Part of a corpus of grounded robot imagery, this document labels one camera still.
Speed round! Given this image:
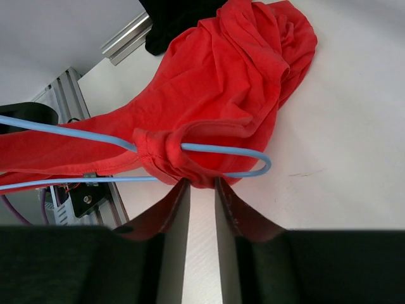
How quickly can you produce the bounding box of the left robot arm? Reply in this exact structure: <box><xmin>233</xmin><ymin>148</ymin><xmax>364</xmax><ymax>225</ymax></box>
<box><xmin>1</xmin><ymin>102</ymin><xmax>59</xmax><ymax>125</ymax></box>

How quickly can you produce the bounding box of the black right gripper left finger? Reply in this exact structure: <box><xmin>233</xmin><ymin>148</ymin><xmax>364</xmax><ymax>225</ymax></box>
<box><xmin>114</xmin><ymin>179</ymin><xmax>190</xmax><ymax>303</ymax></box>

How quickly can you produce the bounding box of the slotted white cable duct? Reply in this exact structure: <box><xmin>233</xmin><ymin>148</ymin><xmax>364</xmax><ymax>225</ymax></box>
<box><xmin>43</xmin><ymin>186</ymin><xmax>76</xmax><ymax>226</ymax></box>

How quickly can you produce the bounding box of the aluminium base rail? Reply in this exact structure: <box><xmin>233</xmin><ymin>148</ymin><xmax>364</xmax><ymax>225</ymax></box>
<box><xmin>31</xmin><ymin>66</ymin><xmax>130</xmax><ymax>226</ymax></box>

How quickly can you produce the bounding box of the red tank top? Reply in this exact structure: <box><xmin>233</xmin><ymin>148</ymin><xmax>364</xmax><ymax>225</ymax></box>
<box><xmin>1</xmin><ymin>1</ymin><xmax>317</xmax><ymax>188</ymax></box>

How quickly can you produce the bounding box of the black tank top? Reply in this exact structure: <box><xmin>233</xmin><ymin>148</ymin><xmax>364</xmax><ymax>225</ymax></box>
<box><xmin>140</xmin><ymin>0</ymin><xmax>226</xmax><ymax>56</ymax></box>

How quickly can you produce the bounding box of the blue wire hanger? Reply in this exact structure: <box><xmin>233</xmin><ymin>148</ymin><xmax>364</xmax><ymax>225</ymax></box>
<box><xmin>1</xmin><ymin>115</ymin><xmax>272</xmax><ymax>191</ymax></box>

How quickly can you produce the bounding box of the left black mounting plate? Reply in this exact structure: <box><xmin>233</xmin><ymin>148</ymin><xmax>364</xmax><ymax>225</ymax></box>
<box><xmin>67</xmin><ymin>182</ymin><xmax>111</xmax><ymax>218</ymax></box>

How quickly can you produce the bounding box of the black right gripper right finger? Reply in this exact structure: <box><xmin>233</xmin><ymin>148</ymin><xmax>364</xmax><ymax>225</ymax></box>
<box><xmin>215</xmin><ymin>177</ymin><xmax>285</xmax><ymax>303</ymax></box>

